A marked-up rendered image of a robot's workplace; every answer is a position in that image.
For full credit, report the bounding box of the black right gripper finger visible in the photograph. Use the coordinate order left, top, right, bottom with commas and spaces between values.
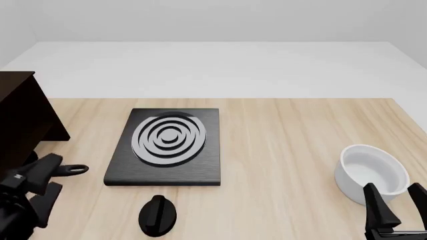
407, 182, 427, 219
362, 182, 402, 229

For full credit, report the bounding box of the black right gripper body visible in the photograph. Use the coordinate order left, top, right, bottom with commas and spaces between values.
364, 223, 427, 240

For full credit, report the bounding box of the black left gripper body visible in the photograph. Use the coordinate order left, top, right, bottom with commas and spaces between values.
0, 184, 34, 208

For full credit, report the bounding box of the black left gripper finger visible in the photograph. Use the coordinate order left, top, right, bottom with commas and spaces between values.
22, 152, 65, 197
29, 181, 64, 230

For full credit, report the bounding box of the dark wooden cabinet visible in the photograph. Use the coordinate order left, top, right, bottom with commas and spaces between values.
0, 71, 71, 173

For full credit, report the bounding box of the white round bowl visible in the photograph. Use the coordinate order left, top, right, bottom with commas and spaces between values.
334, 143, 411, 206

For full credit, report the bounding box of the flat black stove plate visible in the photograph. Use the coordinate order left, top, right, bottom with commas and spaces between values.
103, 107, 222, 187

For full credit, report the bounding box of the round black stove knob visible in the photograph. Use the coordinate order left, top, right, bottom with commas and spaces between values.
137, 195, 178, 237

